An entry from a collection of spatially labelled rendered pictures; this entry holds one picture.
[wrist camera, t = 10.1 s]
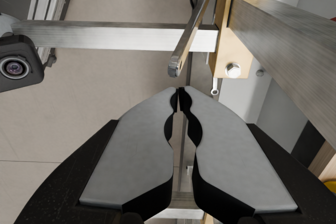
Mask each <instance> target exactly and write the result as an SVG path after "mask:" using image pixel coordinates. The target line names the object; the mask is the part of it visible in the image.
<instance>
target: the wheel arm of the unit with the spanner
mask: <svg viewBox="0 0 336 224"><path fill-rule="evenodd" d="M10 26H11V29H12V31H13V34H14V35H25V36H27V37H29V38H30V39H31V40H32V41H33V43H34V45H35V47H37V48H74V49H110V50H147V51H174V50H175V48H176V46H177V44H178V42H179V40H180V38H181V36H182V34H183V32H184V30H185V28H186V26H187V24H184V23H146V22H109V21H71V20H33V19H24V20H21V21H18V22H16V23H13V24H11V25H10ZM218 33H219V30H218V28H217V27H216V25H215V24H200V25H199V27H198V30H197V32H196V35H195V37H194V40H193V42H192V45H191V47H190V50H189V52H216V46H217V40H218Z"/></svg>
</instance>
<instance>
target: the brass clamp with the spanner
mask: <svg viewBox="0 0 336 224"><path fill-rule="evenodd" d="M232 1H233V0H217V4H216V11H215V18H214V25H215V26H216V27H217V28H218V37H217V43H216V50H215V52H210V53H209V61H208V64H209V67H210V70H211V73H212V76H213V78H227V79H233V78H231V77H229V76H228V75H227V74H226V73H225V68H226V66H227V65H228V64H230V63H238V64H239V65H240V75H239V76H238V77H237V78H236V79H247V78H248V76H249V72H250V69H251V65H252V61H253V58H254V56H253V55H252V54H251V52H250V51H249V50H248V49H247V48H246V47H245V45H244V44H243V43H242V42H241V41H240V40H239V39H238V37H237V36H236V35H235V34H234V33H233V32H232V30H231V29H230V28H229V27H228V23H229V17H230V12H231V6H232Z"/></svg>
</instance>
